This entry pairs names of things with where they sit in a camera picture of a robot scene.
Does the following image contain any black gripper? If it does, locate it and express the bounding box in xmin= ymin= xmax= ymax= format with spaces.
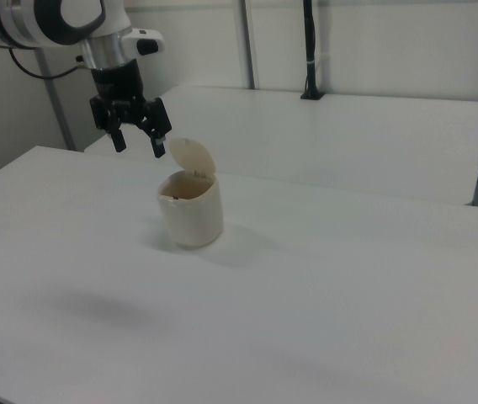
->
xmin=88 ymin=58 xmax=173 ymax=159

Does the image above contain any beige trash bin lid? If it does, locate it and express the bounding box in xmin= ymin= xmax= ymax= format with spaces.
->
xmin=167 ymin=136 xmax=217 ymax=178

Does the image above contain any beige round trash bin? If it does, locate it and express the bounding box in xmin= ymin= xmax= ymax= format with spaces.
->
xmin=157 ymin=169 xmax=225 ymax=249

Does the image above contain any white side table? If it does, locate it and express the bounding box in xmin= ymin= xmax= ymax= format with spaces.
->
xmin=83 ymin=85 xmax=478 ymax=207

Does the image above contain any black pole with clamp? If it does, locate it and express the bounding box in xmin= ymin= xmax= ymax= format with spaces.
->
xmin=300 ymin=0 xmax=326 ymax=101

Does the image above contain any grey metal frame post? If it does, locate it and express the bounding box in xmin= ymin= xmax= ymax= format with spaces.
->
xmin=35 ymin=49 xmax=76 ymax=152

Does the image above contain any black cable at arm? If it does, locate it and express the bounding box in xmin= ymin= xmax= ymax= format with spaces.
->
xmin=8 ymin=47 xmax=87 ymax=80

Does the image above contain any white wall panel profile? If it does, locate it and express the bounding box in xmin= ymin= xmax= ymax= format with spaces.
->
xmin=237 ymin=0 xmax=262 ymax=90

